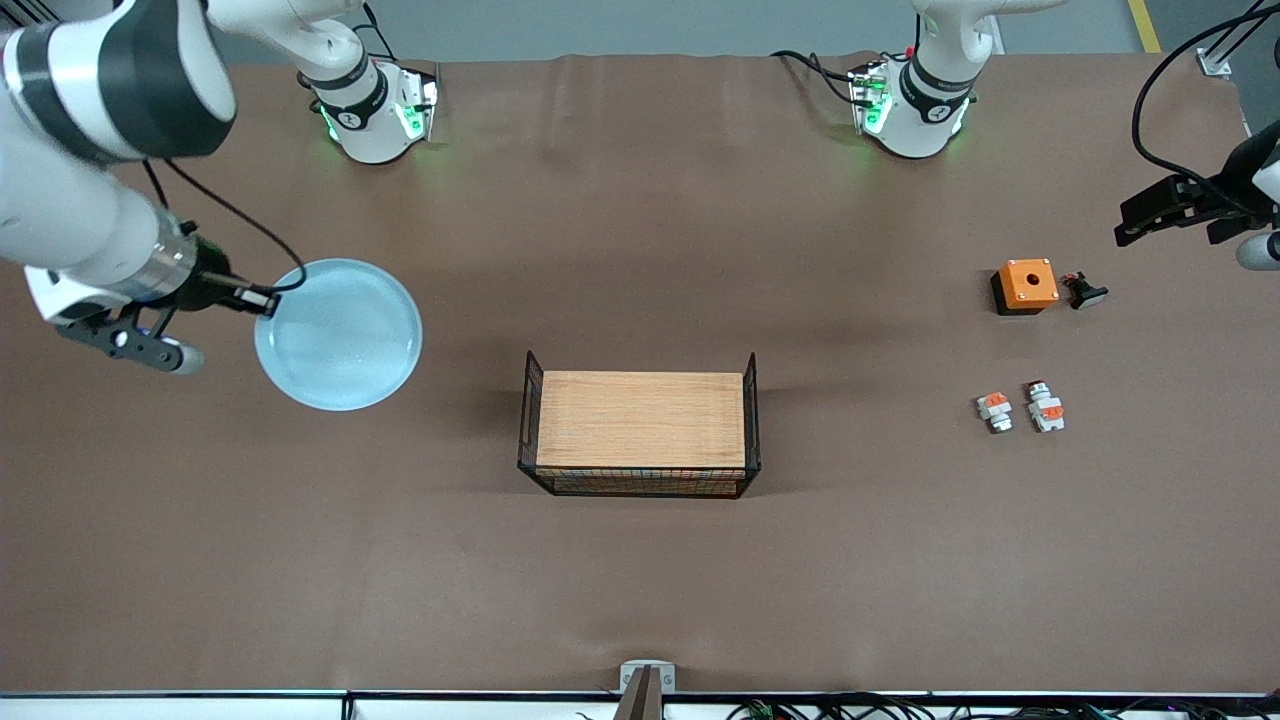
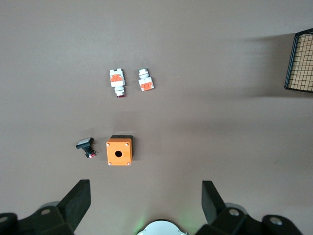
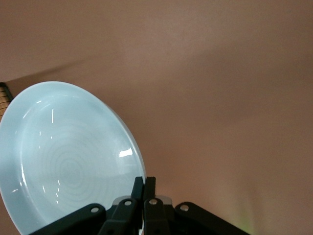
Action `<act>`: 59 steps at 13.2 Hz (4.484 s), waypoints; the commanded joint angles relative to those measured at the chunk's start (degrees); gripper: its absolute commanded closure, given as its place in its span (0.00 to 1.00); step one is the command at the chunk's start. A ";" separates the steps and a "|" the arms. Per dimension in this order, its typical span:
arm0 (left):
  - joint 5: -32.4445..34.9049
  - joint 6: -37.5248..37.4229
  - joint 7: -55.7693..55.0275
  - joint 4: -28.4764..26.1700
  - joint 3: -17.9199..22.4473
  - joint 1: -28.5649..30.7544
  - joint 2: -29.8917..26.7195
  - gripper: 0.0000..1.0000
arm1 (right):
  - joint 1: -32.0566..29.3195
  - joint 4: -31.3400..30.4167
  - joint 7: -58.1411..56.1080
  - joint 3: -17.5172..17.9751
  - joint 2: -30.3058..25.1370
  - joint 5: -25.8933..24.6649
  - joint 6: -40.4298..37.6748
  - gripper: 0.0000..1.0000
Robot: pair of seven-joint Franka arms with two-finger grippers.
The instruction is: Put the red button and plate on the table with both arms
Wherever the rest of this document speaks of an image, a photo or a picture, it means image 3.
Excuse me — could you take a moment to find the black wire rack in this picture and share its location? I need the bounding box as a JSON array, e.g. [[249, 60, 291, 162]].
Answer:
[[0, 87, 11, 123]]

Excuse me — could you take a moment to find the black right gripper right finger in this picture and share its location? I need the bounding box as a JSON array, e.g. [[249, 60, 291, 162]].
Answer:
[[143, 176, 250, 235]]

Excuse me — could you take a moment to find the light blue round plate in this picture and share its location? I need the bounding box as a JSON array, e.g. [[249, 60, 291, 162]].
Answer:
[[0, 81, 147, 235]]

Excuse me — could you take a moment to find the black wire basket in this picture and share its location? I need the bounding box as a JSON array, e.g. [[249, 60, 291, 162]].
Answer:
[[0, 82, 14, 102]]

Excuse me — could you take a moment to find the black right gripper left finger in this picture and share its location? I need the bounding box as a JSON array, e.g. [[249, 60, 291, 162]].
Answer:
[[31, 176, 145, 235]]

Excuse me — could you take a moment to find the brown table cover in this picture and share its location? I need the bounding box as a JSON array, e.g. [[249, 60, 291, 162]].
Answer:
[[0, 0, 313, 235]]

